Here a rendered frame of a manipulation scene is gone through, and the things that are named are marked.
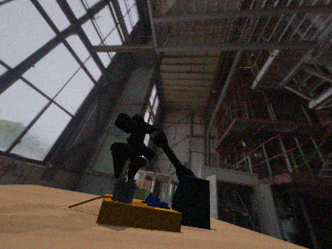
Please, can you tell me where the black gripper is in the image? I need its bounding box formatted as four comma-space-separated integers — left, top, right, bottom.
110, 135, 146, 178

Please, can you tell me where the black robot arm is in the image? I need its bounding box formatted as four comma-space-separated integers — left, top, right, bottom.
115, 112, 196, 182

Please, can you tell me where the orange flat deck plate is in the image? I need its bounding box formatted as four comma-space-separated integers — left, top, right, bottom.
96, 193, 182, 232

